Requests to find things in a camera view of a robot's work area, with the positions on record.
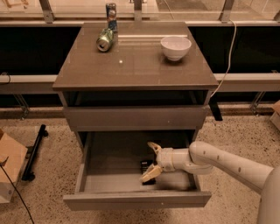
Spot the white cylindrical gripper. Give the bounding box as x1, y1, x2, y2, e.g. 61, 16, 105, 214
140, 142, 175, 183

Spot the black rxbar chocolate bar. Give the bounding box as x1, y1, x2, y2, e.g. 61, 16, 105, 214
140, 159, 156, 186

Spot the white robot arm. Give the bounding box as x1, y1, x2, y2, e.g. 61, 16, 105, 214
140, 141, 280, 224

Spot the closed grey top drawer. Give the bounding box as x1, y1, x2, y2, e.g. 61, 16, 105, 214
64, 106, 208, 131

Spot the open grey middle drawer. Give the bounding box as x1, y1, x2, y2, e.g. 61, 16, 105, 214
63, 130, 211, 211

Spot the grey drawer cabinet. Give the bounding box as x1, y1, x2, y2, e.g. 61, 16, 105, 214
52, 22, 218, 145

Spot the white ceramic bowl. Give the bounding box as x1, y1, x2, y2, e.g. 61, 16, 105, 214
160, 36, 192, 61

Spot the black metal stand bar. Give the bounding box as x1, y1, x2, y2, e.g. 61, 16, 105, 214
22, 124, 48, 181

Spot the cardboard box at right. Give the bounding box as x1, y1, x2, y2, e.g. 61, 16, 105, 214
270, 100, 280, 130

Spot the cardboard box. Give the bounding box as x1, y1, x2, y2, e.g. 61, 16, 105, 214
0, 129, 27, 204
270, 100, 280, 130

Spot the green soda can lying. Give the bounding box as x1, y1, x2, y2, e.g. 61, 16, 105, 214
96, 28, 114, 52

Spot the cardboard box at left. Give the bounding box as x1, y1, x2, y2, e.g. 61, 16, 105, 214
0, 129, 27, 204

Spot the blue upright soda can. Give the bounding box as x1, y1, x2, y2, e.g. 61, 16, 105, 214
106, 3, 118, 32

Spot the metal window railing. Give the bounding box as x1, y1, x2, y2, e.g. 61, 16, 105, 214
1, 0, 280, 113

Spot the thin black cable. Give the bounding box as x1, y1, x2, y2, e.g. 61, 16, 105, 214
0, 164, 36, 224

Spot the white power cable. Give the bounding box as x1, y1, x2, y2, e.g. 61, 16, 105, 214
210, 19, 238, 98

